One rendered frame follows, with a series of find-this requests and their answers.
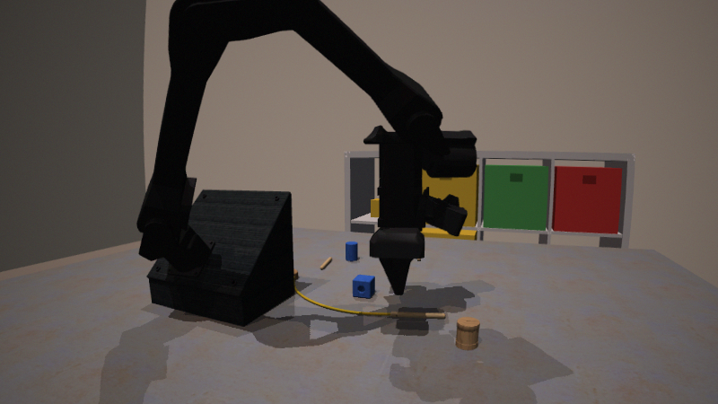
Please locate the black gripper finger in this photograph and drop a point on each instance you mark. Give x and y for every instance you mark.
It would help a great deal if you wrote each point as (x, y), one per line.
(396, 270)

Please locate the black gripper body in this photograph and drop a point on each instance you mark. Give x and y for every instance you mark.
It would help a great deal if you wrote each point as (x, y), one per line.
(398, 236)

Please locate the yellow string with wooden stick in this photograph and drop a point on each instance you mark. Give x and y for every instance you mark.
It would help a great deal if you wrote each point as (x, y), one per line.
(435, 315)

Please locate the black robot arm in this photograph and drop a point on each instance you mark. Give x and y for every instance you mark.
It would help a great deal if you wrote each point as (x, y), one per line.
(199, 32)

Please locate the blue cylinder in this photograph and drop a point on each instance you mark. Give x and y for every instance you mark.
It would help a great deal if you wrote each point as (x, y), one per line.
(351, 251)

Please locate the blue square block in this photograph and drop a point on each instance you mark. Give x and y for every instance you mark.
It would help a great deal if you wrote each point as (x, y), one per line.
(363, 286)

